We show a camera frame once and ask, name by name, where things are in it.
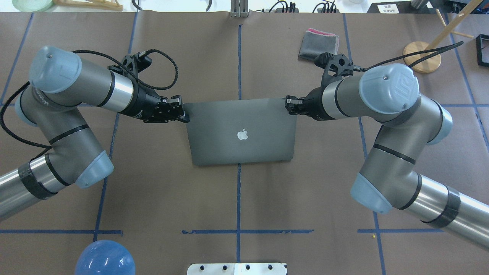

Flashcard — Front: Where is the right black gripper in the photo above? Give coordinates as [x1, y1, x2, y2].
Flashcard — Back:
[286, 87, 325, 121]

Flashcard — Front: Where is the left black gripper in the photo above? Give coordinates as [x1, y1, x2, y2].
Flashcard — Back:
[121, 87, 190, 123]

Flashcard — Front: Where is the grey laptop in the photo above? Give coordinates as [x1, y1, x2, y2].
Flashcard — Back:
[183, 98, 297, 167]

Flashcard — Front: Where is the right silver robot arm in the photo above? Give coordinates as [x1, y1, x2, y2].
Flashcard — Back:
[285, 63, 489, 250]

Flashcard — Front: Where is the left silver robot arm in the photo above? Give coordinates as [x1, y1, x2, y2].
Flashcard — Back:
[0, 46, 190, 221]

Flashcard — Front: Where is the grey folded cloth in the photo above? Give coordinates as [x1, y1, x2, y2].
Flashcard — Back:
[298, 28, 340, 61]

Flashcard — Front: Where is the wooden dish rack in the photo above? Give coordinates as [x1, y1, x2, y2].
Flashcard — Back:
[53, 0, 124, 12]

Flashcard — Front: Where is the wooden mug tree stand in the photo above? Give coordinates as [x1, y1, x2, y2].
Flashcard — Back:
[401, 0, 485, 74]

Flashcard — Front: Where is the blue desk lamp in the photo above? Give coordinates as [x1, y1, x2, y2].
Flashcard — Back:
[74, 240, 136, 275]

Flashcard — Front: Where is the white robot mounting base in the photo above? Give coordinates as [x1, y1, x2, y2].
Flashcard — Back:
[187, 262, 288, 275]

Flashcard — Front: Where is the black framed glass rack tray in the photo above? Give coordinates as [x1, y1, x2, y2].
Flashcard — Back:
[475, 34, 489, 67]

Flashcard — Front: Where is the pale green plate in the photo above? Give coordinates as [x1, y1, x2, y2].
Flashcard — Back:
[11, 0, 54, 12]

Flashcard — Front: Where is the aluminium frame post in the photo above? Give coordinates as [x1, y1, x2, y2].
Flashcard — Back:
[230, 0, 249, 18]

